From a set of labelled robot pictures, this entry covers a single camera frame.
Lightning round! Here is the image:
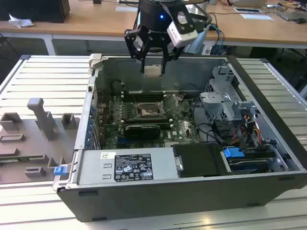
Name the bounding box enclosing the grey plastic case latch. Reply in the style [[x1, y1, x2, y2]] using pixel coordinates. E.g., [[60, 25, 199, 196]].
[[88, 53, 104, 70]]

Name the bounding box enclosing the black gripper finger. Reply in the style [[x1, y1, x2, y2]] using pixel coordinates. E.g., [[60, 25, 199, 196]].
[[161, 45, 186, 75], [124, 29, 151, 74]]

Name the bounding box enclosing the silver metal drive cage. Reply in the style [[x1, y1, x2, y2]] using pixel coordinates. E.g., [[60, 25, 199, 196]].
[[199, 66, 261, 122]]

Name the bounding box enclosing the black internal cable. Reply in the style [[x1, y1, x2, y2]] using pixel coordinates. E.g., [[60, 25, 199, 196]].
[[193, 98, 225, 147]]

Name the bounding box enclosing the small CPU plate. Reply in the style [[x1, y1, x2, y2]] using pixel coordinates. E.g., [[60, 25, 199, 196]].
[[144, 65, 161, 78]]

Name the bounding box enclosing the green RAM stick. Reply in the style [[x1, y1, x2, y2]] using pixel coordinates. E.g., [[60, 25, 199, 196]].
[[0, 155, 45, 162]]

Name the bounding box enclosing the silver laptop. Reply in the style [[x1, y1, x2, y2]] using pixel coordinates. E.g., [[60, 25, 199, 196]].
[[234, 0, 267, 7]]

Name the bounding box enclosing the blue plastic case clip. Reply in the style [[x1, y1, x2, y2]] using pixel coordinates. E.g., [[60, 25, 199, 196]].
[[54, 166, 67, 177]]

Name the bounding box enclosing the crumpled white paper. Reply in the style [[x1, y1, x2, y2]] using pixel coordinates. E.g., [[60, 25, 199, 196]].
[[8, 13, 35, 29]]

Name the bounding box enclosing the open black PC case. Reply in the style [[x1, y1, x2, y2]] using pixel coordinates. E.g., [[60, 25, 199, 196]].
[[52, 53, 307, 222]]

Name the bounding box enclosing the long wooden desk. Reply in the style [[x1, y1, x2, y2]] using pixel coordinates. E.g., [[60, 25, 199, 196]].
[[0, 0, 307, 50]]

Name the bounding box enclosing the black RAM slot bank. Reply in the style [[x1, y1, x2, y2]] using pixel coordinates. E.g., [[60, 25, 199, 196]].
[[122, 91, 167, 102], [121, 117, 174, 127]]

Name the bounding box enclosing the flat tablet with white rim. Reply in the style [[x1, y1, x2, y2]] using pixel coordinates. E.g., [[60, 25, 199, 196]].
[[234, 7, 261, 13]]

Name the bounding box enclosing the coloured wire bundle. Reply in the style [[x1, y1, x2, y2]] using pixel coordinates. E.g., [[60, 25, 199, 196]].
[[236, 115, 262, 147]]

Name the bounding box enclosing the black hard disk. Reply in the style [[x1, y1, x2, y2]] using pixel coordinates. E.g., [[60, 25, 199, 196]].
[[226, 157, 272, 174]]

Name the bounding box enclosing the silver power supply with label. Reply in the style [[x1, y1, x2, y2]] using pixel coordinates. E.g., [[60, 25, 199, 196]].
[[76, 147, 180, 185]]

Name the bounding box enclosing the grey parts rack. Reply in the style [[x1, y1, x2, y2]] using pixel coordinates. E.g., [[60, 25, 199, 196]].
[[0, 97, 81, 185]]

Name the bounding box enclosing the CPU socket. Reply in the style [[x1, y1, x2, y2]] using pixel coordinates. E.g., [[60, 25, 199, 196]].
[[135, 102, 167, 119]]

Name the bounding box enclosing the blue hanging cable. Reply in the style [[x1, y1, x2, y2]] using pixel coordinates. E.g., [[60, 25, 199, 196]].
[[211, 23, 226, 56]]

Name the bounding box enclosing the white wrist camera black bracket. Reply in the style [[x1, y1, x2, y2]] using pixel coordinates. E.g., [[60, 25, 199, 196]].
[[167, 9, 210, 48]]

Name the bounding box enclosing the dark closed laptop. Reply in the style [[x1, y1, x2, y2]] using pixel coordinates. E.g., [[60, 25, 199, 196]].
[[275, 11, 307, 24]]

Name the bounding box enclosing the blue disk carrier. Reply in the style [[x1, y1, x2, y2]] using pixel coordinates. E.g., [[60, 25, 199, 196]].
[[222, 148, 245, 159]]

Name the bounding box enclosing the black plastic shroud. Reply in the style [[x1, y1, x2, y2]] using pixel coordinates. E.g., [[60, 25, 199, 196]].
[[172, 143, 227, 178]]

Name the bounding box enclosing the green motherboard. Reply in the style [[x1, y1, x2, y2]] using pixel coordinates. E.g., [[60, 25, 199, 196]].
[[95, 92, 204, 149]]

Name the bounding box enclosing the black graphics card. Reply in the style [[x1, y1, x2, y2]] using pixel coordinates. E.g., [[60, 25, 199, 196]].
[[124, 124, 161, 140]]

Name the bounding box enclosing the thin wire locking lever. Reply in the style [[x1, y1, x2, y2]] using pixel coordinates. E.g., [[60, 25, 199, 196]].
[[129, 85, 139, 106]]

